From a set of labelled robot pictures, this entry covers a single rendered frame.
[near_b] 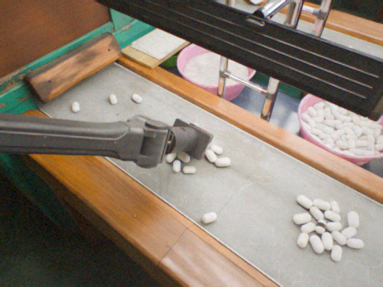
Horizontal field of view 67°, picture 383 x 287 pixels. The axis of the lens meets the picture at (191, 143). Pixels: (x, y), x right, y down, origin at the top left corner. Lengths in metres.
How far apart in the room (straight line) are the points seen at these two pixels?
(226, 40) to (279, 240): 0.42
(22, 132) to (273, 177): 0.55
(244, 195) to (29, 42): 0.68
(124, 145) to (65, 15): 0.53
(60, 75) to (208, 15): 0.51
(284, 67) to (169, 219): 0.38
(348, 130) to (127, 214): 0.63
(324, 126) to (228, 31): 0.47
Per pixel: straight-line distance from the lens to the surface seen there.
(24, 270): 1.58
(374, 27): 1.40
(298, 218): 0.69
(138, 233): 0.64
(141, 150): 0.54
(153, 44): 1.09
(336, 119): 0.96
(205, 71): 1.03
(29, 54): 0.93
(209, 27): 0.56
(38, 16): 0.91
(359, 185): 0.79
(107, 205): 0.68
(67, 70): 0.93
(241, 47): 0.53
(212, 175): 0.73
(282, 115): 0.99
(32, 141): 0.46
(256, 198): 0.71
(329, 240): 0.69
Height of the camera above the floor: 1.34
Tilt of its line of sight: 50 degrees down
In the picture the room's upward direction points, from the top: straight up
